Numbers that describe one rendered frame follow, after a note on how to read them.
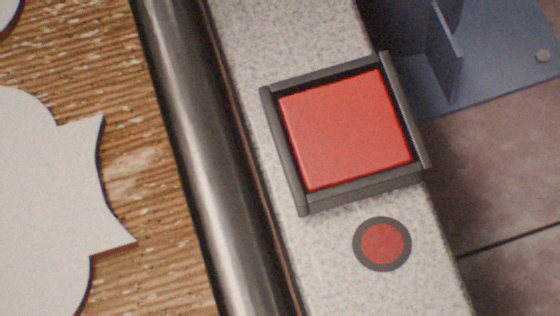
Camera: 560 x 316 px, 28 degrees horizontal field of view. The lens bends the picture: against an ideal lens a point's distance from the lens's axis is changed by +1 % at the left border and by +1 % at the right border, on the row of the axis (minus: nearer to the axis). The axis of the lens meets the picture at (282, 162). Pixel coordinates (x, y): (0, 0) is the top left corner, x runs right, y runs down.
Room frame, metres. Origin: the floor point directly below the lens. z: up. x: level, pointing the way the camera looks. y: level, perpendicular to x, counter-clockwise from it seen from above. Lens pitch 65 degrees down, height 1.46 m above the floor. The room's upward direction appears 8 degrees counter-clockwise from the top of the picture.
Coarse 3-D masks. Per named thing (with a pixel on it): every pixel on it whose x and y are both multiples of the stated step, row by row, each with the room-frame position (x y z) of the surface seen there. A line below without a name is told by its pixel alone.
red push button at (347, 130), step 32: (288, 96) 0.29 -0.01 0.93; (320, 96) 0.29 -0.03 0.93; (352, 96) 0.28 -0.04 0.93; (384, 96) 0.28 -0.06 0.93; (288, 128) 0.27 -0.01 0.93; (320, 128) 0.27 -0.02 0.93; (352, 128) 0.26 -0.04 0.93; (384, 128) 0.26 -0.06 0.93; (320, 160) 0.25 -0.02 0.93; (352, 160) 0.24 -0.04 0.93; (384, 160) 0.24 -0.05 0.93
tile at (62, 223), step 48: (0, 96) 0.30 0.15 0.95; (0, 144) 0.27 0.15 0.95; (48, 144) 0.27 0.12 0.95; (96, 144) 0.27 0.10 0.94; (0, 192) 0.25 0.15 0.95; (48, 192) 0.24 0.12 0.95; (96, 192) 0.24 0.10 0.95; (0, 240) 0.22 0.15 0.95; (48, 240) 0.21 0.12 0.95; (96, 240) 0.21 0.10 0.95; (0, 288) 0.19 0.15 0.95; (48, 288) 0.19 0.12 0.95
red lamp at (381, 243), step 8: (384, 224) 0.21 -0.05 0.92; (368, 232) 0.21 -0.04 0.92; (376, 232) 0.21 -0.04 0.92; (384, 232) 0.21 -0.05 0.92; (392, 232) 0.21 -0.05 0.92; (368, 240) 0.20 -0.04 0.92; (376, 240) 0.20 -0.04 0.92; (384, 240) 0.20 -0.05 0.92; (392, 240) 0.20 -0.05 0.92; (400, 240) 0.20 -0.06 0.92; (368, 248) 0.20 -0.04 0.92; (376, 248) 0.20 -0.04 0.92; (384, 248) 0.20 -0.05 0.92; (392, 248) 0.20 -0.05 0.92; (400, 248) 0.20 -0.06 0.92; (368, 256) 0.19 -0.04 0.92; (376, 256) 0.19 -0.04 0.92; (384, 256) 0.19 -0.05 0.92; (392, 256) 0.19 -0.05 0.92
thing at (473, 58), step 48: (384, 0) 0.84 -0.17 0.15; (432, 0) 0.82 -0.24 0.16; (480, 0) 0.90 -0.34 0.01; (528, 0) 0.89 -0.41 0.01; (384, 48) 0.83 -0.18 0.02; (432, 48) 0.80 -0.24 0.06; (480, 48) 0.82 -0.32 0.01; (528, 48) 0.81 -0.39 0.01; (432, 96) 0.75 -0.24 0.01; (480, 96) 0.74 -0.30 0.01
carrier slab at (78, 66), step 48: (48, 0) 0.37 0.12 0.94; (96, 0) 0.36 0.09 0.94; (0, 48) 0.34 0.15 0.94; (48, 48) 0.33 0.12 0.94; (96, 48) 0.33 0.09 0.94; (48, 96) 0.30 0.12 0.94; (96, 96) 0.30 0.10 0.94; (144, 96) 0.30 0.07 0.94; (144, 144) 0.27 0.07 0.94; (144, 192) 0.24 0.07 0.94; (144, 240) 0.21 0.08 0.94; (192, 240) 0.21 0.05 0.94; (96, 288) 0.19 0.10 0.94; (144, 288) 0.19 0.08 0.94; (192, 288) 0.18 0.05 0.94
